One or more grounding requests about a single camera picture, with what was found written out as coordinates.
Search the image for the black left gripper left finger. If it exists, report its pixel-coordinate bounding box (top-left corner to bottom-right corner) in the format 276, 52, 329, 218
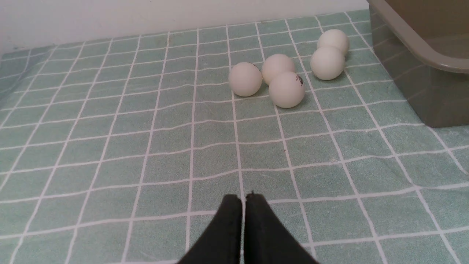
178, 194, 243, 264

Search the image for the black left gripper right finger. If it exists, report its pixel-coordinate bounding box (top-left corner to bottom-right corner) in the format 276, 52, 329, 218
244, 194, 318, 264

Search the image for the white ping-pong ball with logo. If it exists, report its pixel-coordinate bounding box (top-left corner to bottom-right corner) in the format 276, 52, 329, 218
268, 72, 305, 109

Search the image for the green checked tablecloth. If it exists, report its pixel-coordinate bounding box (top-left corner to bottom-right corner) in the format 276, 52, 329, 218
0, 10, 468, 264

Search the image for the brown plastic bin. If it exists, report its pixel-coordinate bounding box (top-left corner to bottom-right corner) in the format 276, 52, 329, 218
368, 0, 469, 128

